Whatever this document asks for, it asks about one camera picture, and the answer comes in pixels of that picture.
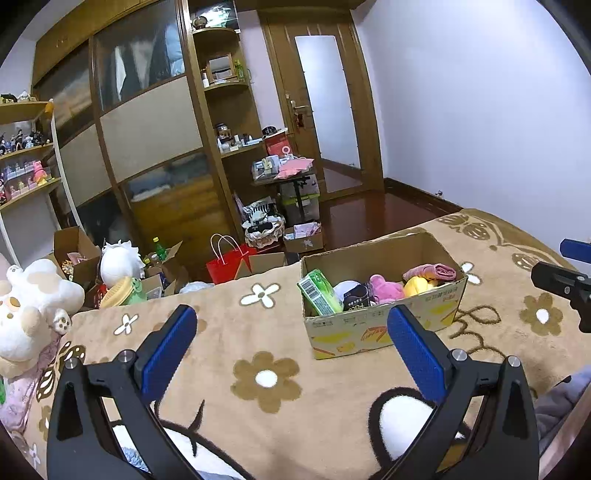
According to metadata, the green frog toy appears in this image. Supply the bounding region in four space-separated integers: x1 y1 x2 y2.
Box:
124 277 147 305

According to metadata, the small side table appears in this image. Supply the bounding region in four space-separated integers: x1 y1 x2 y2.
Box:
252 171 319 222

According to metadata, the green tissue pack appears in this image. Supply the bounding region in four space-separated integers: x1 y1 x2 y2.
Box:
297 270 345 317

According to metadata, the person's grey clothing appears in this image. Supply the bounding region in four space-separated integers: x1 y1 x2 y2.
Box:
534 364 591 462

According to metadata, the dark glossy packet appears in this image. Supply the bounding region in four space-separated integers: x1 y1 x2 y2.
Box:
342 284 376 313

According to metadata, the small white-haired plush doll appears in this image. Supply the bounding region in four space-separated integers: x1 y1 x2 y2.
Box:
332 279 365 301

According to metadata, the red box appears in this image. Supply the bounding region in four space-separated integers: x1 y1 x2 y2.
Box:
264 129 294 158

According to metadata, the large white cow plush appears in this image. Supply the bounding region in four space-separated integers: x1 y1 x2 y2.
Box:
0 258 86 379

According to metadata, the wooden display shelf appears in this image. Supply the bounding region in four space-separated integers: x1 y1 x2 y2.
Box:
0 99 65 264

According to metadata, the black white striped plush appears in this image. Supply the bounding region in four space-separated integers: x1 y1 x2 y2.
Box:
242 196 280 227

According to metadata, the lace trimmed basket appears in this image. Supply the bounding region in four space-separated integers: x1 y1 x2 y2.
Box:
244 219 287 250

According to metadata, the yellow plush toy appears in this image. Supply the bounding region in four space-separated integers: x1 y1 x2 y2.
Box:
403 275 439 298

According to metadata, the wooden corner shelf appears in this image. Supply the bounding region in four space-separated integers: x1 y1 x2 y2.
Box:
185 0 273 222

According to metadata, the pink fluffy blanket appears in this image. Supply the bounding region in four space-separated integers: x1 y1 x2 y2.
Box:
0 351 61 430

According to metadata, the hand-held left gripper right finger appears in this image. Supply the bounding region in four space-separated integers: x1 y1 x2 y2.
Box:
387 305 540 480

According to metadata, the wooden wardrobe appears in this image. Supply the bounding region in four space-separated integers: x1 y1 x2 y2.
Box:
32 0 241 278

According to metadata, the wooden door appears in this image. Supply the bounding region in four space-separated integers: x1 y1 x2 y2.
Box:
259 7 385 199

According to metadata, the pink cloth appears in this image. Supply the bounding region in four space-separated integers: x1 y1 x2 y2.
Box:
403 262 458 283
273 157 315 181

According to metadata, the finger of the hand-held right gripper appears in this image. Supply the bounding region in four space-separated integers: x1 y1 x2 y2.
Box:
531 261 591 298
560 237 591 265

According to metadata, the yellow green round fan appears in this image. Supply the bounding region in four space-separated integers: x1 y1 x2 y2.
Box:
98 276 134 309

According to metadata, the row of small figurines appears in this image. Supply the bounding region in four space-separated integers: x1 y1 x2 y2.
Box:
0 129 51 204

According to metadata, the red paper bag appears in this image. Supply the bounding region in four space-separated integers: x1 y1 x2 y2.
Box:
205 234 258 284

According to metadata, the tall open cardboard box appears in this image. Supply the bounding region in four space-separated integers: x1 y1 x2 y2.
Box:
53 226 103 296

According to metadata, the large white-haired plush doll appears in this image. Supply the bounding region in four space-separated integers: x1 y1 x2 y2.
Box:
99 240 146 288

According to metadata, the small flat cardboard box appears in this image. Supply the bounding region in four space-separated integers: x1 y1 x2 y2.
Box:
283 222 324 254

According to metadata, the pink plush bear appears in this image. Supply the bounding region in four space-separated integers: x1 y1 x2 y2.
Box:
368 274 406 305

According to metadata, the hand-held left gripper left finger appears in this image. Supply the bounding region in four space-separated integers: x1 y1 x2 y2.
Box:
46 305 198 480

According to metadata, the metal door handle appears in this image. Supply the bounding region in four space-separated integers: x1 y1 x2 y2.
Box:
288 99 308 130

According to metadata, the clear plastic storage box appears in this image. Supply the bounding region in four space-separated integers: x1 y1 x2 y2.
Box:
279 178 321 224

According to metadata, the low open cardboard box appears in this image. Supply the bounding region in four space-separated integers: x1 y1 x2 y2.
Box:
143 241 190 296

